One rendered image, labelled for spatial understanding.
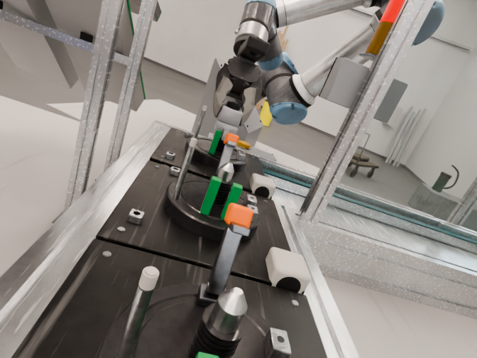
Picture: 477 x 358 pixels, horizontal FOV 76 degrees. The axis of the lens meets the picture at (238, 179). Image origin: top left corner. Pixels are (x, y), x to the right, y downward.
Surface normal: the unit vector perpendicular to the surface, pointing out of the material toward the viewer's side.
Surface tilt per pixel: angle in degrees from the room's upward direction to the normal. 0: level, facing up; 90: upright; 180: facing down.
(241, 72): 50
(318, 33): 90
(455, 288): 90
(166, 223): 0
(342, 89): 90
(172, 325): 0
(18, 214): 0
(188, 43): 90
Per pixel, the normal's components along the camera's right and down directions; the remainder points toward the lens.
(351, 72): 0.05, 0.38
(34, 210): 0.35, -0.87
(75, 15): -0.33, 0.84
